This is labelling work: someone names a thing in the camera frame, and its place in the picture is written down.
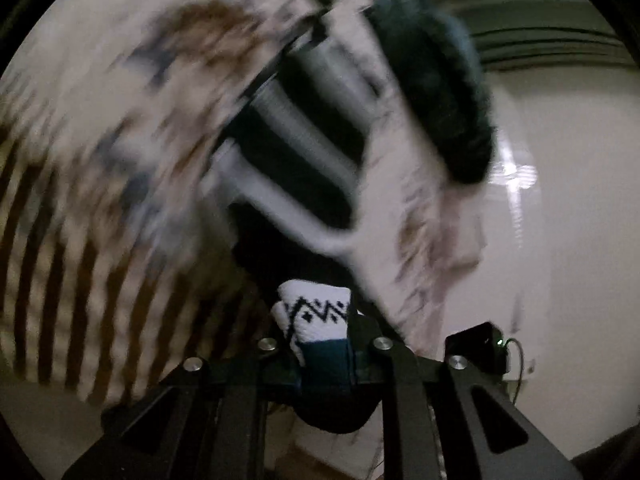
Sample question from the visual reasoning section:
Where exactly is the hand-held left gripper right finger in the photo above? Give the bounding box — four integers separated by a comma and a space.
349, 305, 583, 480

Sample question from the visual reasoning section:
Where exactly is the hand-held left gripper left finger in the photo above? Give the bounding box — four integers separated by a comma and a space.
62, 337, 301, 480

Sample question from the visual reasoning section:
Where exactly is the striped knit sweater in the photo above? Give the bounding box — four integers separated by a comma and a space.
210, 25, 397, 433

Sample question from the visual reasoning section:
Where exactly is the white headboard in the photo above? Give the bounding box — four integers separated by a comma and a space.
380, 75, 553, 361

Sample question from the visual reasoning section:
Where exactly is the dark teal fluffy blanket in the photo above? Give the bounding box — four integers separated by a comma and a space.
367, 0, 498, 187

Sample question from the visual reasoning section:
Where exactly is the floral bed sheet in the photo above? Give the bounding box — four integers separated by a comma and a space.
0, 0, 488, 406

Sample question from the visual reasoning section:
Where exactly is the grey green curtain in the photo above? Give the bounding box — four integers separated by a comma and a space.
400, 0, 636, 68

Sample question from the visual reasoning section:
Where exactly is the black cable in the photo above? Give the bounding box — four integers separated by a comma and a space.
502, 338, 527, 406

